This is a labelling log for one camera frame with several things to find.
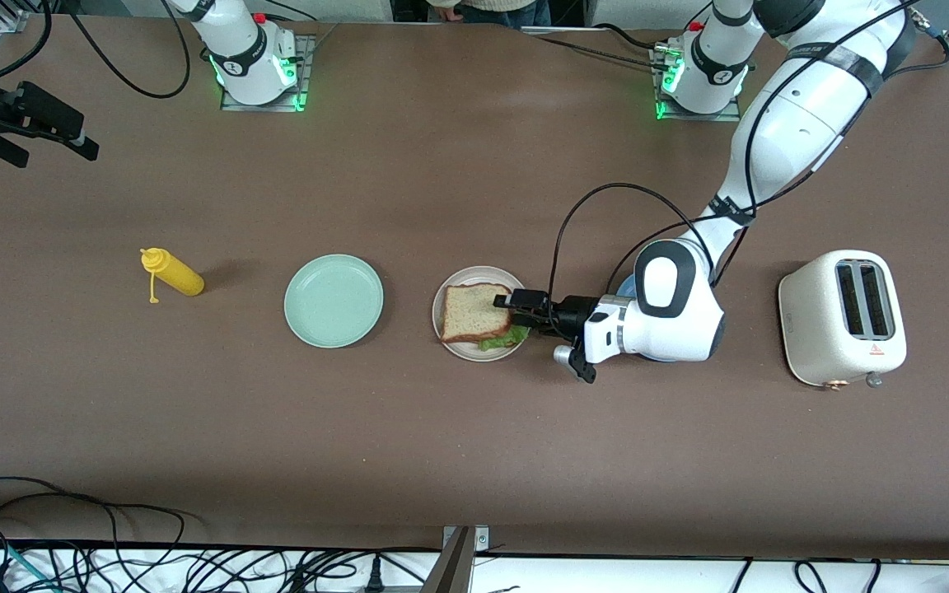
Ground green lettuce leaf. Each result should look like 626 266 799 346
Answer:
477 325 532 353

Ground brown toast slice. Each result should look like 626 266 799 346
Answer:
440 282 518 345

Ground yellow squeeze bottle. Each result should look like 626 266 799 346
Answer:
140 247 205 305

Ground blue plate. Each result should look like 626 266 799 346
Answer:
615 273 681 364

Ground beige plate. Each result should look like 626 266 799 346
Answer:
432 265 534 362

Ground mint green plate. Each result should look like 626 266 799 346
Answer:
283 254 385 349

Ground white toaster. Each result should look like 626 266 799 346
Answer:
778 250 909 390

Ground person in blue jeans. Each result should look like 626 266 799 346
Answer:
428 0 555 30

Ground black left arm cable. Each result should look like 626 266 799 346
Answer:
547 0 949 318

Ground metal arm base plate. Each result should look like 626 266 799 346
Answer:
221 33 316 112
650 45 743 123

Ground grey metal bracket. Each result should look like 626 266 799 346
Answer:
440 525 492 593

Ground black base power cable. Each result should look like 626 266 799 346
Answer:
524 25 673 71

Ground thin black looping cable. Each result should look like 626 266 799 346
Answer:
0 476 195 549

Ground short black cables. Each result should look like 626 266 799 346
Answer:
730 558 883 593

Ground tangled black cables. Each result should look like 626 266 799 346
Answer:
0 519 525 593

